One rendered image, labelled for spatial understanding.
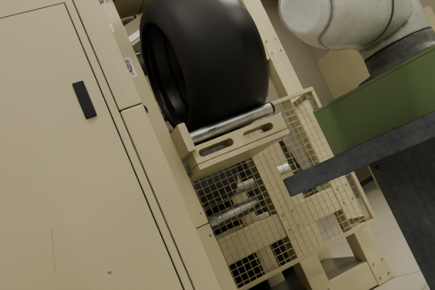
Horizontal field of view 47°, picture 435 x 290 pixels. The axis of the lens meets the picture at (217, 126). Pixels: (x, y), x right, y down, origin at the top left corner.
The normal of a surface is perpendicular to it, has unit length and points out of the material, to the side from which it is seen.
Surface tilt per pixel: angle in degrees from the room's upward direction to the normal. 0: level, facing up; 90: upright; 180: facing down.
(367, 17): 134
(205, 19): 80
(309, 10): 95
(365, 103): 90
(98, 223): 90
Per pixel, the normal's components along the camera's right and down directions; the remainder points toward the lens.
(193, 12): 0.14, -0.56
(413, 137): -0.63, 0.16
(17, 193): 0.29, -0.28
